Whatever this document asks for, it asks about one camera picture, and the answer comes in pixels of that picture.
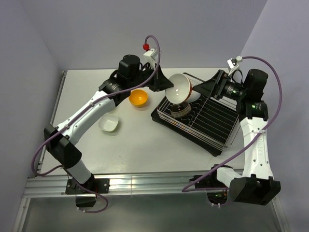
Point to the white ribbed bowl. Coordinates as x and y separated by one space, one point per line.
194 96

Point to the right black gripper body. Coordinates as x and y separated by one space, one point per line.
233 90

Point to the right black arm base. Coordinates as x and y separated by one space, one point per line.
218 198

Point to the black drip tray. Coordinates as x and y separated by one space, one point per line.
207 135

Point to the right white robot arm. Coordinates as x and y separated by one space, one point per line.
256 185

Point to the aluminium frame rail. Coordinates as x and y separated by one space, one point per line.
120 184

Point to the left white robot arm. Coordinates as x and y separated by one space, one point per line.
62 139

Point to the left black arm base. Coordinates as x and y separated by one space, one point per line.
87 194

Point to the orange round bowl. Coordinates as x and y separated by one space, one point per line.
138 97

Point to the brown patterned bowl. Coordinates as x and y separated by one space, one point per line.
180 110

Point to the white bowl orange outside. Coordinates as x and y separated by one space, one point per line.
181 90

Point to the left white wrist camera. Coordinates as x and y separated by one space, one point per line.
152 57

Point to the white square bowl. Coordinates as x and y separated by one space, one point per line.
108 122

